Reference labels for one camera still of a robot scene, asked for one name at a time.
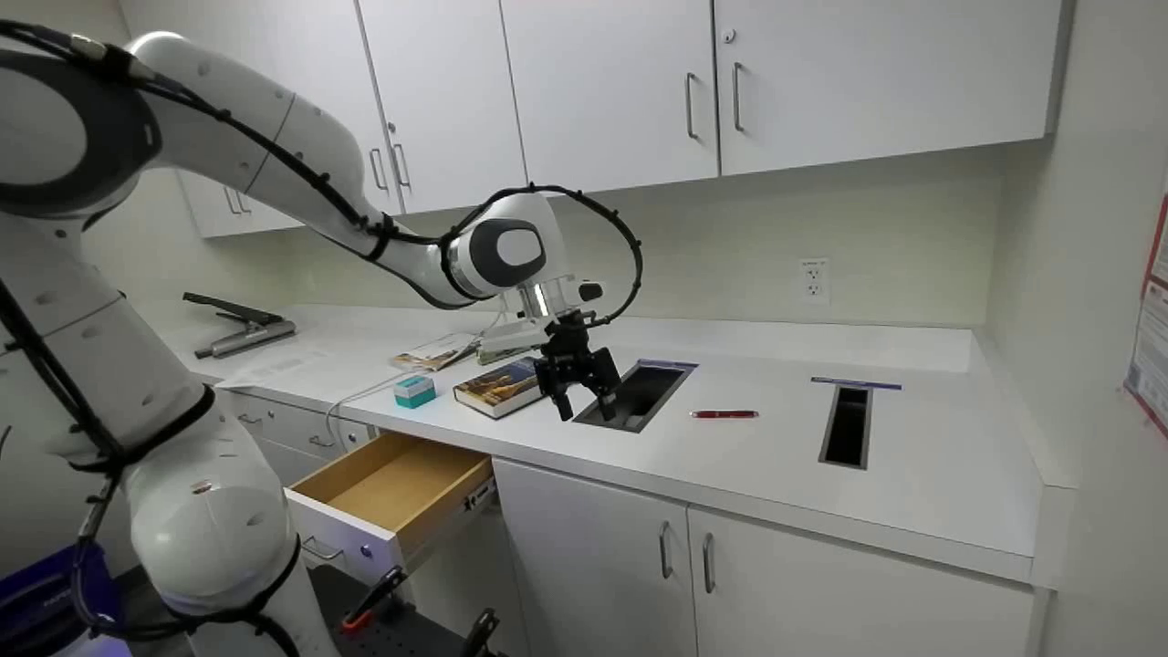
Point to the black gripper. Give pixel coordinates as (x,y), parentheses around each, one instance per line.
(568,360)

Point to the wooden drawer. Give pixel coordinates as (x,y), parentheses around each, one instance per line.
(390,506)

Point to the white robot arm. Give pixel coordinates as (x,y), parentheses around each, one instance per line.
(79,124)

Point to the dark cover book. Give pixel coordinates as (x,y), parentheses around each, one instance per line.
(501,387)

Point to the red pen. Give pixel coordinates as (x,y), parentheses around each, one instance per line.
(728,415)

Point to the stack of papers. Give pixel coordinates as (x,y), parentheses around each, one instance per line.
(435,362)

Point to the teal small box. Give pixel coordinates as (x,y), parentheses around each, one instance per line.
(410,390)

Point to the white lower cabinet doors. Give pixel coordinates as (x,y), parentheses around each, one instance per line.
(626,573)

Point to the white lower drawers left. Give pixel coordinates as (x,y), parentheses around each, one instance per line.
(296,440)

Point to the white upper cabinets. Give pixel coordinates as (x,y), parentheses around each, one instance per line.
(455,98)

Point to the wall outlet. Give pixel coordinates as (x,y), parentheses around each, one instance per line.
(815,282)

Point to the wall poster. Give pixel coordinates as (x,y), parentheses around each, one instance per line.
(1149,369)

